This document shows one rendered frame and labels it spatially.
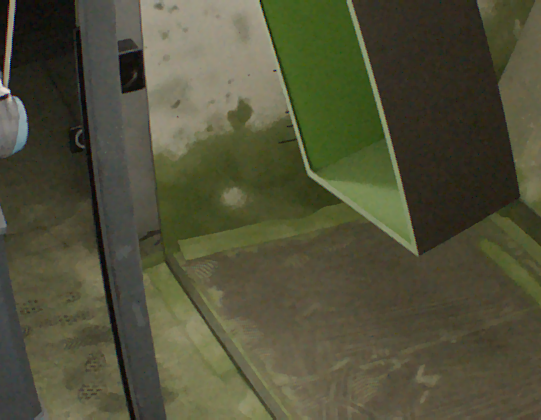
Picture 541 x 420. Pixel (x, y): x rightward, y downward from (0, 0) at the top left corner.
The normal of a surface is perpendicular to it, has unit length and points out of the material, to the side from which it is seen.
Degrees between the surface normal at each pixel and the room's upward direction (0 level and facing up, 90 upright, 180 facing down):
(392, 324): 0
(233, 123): 90
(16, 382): 90
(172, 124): 90
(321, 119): 90
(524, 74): 57
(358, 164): 12
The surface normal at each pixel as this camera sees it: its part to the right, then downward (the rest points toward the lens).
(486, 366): -0.07, -0.90
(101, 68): 0.34, 0.39
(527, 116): -0.83, -0.31
